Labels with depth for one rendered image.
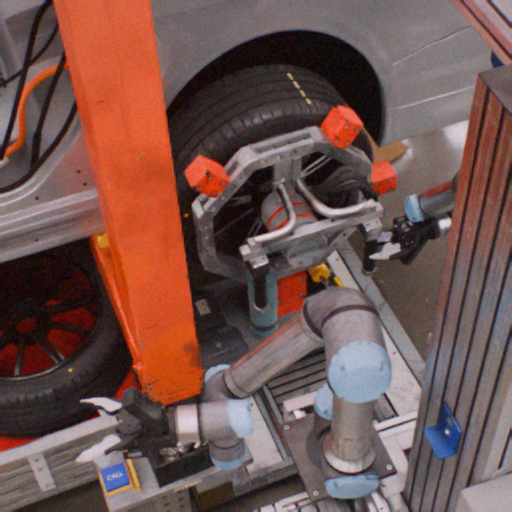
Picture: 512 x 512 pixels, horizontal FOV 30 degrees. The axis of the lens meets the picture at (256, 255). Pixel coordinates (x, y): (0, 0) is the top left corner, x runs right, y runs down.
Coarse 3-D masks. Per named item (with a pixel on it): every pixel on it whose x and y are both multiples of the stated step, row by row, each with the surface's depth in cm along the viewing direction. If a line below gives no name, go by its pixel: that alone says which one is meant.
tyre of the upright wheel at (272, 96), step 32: (192, 96) 277; (224, 96) 271; (256, 96) 269; (288, 96) 269; (320, 96) 274; (192, 128) 271; (224, 128) 264; (256, 128) 264; (288, 128) 268; (192, 160) 267; (224, 160) 268; (192, 192) 272; (192, 224) 281; (192, 256) 292
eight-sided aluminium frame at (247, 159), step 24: (264, 144) 264; (288, 144) 267; (312, 144) 264; (240, 168) 261; (360, 168) 279; (360, 192) 287; (336, 240) 299; (216, 264) 285; (240, 264) 296; (288, 264) 301; (312, 264) 303
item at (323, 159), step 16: (320, 160) 286; (336, 160) 298; (256, 176) 285; (304, 176) 288; (320, 176) 309; (240, 192) 285; (256, 192) 291; (224, 208) 316; (240, 208) 318; (256, 208) 291; (224, 224) 291; (240, 224) 312; (256, 224) 297; (224, 240) 301; (240, 240) 300
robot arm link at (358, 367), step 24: (336, 312) 183; (360, 312) 182; (336, 336) 180; (360, 336) 178; (336, 360) 177; (360, 360) 175; (384, 360) 177; (336, 384) 178; (360, 384) 178; (384, 384) 179; (336, 408) 192; (360, 408) 189; (336, 432) 199; (360, 432) 196; (336, 456) 206; (360, 456) 204; (336, 480) 207; (360, 480) 206
